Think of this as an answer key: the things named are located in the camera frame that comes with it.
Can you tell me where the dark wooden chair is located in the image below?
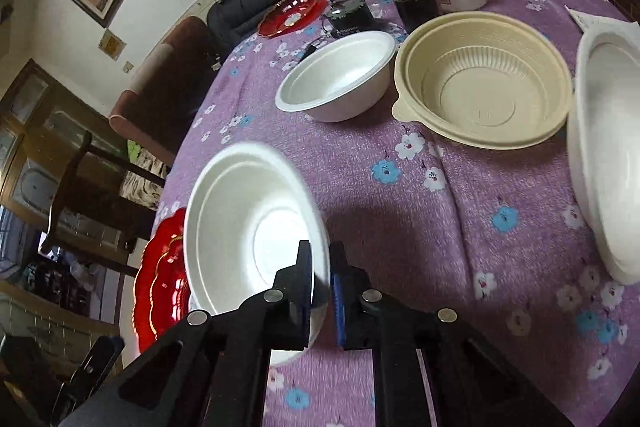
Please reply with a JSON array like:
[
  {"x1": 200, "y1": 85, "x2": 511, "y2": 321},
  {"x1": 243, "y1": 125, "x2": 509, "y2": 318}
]
[{"x1": 40, "y1": 129, "x2": 168, "y2": 278}]

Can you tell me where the white foam bowl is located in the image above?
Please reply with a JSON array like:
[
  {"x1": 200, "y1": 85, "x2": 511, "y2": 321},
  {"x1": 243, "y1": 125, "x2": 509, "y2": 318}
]
[
  {"x1": 183, "y1": 142, "x2": 332, "y2": 367},
  {"x1": 566, "y1": 22, "x2": 640, "y2": 286},
  {"x1": 275, "y1": 31, "x2": 398, "y2": 124}
]

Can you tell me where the red glass plate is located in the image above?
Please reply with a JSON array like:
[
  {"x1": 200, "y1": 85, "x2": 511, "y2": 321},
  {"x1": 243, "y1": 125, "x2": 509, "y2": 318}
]
[{"x1": 257, "y1": 0, "x2": 331, "y2": 38}]

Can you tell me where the red gold-rimmed plate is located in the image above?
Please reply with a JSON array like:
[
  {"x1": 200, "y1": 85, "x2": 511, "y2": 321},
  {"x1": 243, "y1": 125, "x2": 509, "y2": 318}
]
[{"x1": 134, "y1": 207, "x2": 191, "y2": 354}]

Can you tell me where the beige plastic bowl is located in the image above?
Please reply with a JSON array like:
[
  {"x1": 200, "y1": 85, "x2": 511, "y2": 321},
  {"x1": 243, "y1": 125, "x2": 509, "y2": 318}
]
[{"x1": 391, "y1": 11, "x2": 574, "y2": 151}]

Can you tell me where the small framed wall picture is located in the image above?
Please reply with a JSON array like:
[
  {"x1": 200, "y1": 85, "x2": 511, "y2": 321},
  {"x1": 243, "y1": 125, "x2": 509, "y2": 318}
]
[{"x1": 98, "y1": 29, "x2": 126, "y2": 60}]

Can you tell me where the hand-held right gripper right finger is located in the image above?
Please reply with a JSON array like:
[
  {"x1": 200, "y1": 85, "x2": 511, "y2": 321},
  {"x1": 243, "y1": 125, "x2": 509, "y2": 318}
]
[{"x1": 330, "y1": 241, "x2": 576, "y2": 427}]

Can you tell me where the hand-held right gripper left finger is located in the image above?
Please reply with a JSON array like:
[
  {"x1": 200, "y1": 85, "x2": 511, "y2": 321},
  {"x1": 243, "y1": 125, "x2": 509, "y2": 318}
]
[{"x1": 60, "y1": 239, "x2": 315, "y2": 427}]

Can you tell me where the dark glass jar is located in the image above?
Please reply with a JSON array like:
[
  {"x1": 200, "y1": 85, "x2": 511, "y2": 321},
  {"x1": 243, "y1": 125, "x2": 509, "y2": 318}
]
[{"x1": 324, "y1": 0, "x2": 376, "y2": 40}]

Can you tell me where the wooden glass-panel door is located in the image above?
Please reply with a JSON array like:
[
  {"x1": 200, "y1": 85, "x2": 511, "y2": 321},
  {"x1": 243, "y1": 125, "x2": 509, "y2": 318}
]
[{"x1": 0, "y1": 59, "x2": 116, "y2": 228}]

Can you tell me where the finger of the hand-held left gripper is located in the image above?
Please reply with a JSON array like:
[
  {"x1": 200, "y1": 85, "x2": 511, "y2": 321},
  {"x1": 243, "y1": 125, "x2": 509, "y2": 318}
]
[{"x1": 52, "y1": 335, "x2": 125, "y2": 423}]

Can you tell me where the white paper notebook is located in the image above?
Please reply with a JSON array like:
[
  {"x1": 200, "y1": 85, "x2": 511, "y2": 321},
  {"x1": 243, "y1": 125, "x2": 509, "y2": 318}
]
[{"x1": 565, "y1": 5, "x2": 640, "y2": 35}]

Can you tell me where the brown armchair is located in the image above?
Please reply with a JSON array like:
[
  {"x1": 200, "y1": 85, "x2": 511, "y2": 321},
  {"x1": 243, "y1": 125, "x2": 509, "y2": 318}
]
[{"x1": 108, "y1": 16, "x2": 221, "y2": 168}]

